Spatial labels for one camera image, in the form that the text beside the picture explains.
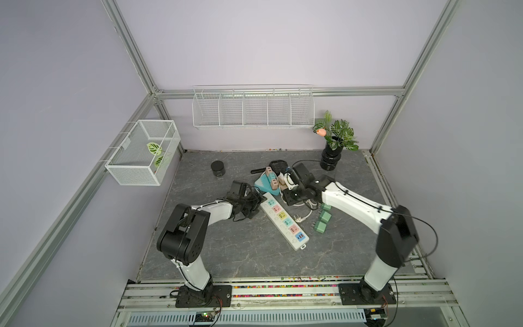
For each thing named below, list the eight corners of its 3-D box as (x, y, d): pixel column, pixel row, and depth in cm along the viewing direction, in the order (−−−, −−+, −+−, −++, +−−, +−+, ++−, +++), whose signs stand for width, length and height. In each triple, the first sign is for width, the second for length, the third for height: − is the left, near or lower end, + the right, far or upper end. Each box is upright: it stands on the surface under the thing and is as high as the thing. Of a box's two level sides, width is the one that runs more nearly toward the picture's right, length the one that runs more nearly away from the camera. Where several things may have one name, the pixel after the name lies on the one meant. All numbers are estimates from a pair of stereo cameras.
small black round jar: (211, 177, 112) (209, 171, 108) (214, 166, 117) (212, 160, 113) (224, 177, 112) (222, 171, 108) (226, 166, 117) (224, 160, 113)
